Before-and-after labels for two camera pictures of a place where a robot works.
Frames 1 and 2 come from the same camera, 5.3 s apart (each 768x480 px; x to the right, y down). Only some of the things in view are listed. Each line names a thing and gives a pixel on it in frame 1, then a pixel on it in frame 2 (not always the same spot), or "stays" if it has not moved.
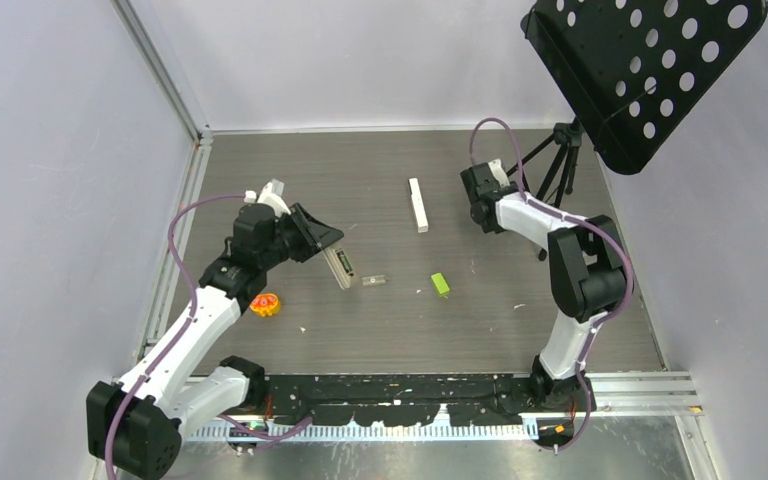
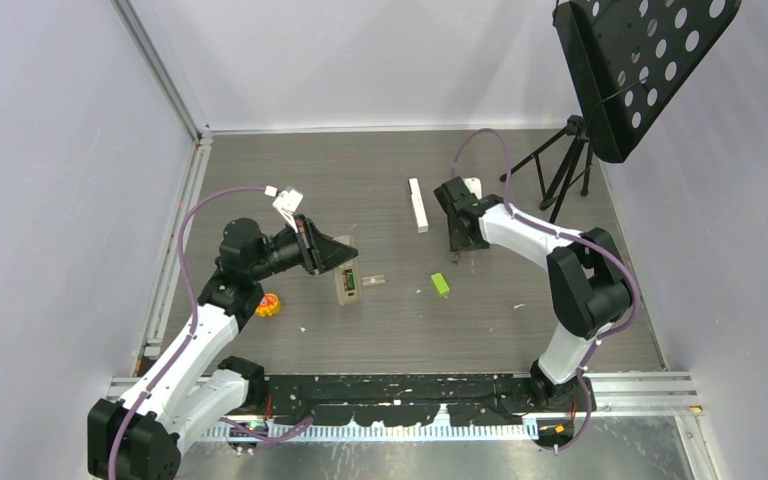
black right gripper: (509, 184) → (459, 244)
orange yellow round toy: (265, 304) stays
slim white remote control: (418, 205) stays
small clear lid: (374, 280) stays
